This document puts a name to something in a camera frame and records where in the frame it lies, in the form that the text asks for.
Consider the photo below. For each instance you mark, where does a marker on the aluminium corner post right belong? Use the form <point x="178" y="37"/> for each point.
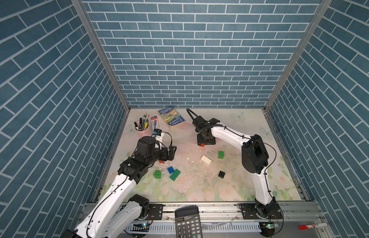
<point x="310" y="29"/>

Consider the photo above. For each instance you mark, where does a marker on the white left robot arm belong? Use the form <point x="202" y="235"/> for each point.
<point x="107" y="220"/>

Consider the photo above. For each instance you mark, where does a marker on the green square lego brick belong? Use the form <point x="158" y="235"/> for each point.
<point x="157" y="174"/>

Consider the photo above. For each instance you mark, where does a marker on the black calculator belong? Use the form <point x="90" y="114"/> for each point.
<point x="187" y="222"/>

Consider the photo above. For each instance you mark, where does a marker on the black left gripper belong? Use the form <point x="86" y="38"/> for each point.
<point x="170" y="153"/>

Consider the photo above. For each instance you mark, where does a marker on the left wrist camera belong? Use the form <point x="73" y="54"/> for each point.
<point x="157" y="134"/>

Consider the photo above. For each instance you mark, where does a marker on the black lego brick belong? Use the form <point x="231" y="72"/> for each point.
<point x="221" y="174"/>

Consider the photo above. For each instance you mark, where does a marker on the HB pencil box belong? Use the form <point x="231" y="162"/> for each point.
<point x="155" y="123"/>

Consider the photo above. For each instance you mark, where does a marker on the bundle of pencils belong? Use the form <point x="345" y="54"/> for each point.
<point x="143" y="122"/>

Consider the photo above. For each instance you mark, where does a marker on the aluminium corner post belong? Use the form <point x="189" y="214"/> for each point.
<point x="310" y="29"/>
<point x="84" y="17"/>

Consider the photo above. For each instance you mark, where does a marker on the red white marker pen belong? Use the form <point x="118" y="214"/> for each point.
<point x="313" y="226"/>

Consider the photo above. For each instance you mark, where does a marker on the blue small lego brick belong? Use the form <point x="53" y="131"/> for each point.
<point x="170" y="170"/>

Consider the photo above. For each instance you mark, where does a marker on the pink metal pencil bucket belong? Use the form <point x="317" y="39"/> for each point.
<point x="143" y="132"/>

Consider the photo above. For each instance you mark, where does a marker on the aluminium corner post left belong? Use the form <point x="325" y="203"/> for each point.
<point x="84" y="17"/>

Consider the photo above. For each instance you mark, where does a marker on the blue Treehouse paperback book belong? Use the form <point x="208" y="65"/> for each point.
<point x="171" y="116"/>

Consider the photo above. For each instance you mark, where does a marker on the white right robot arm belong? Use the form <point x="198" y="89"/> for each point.
<point x="255" y="157"/>

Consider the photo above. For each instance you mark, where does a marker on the green long lego brick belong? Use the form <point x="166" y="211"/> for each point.
<point x="175" y="175"/>

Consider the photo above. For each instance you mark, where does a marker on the white flat lego plate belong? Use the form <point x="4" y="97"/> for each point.
<point x="206" y="159"/>

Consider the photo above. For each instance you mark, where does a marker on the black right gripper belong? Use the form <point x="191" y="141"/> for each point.
<point x="198" y="139"/>

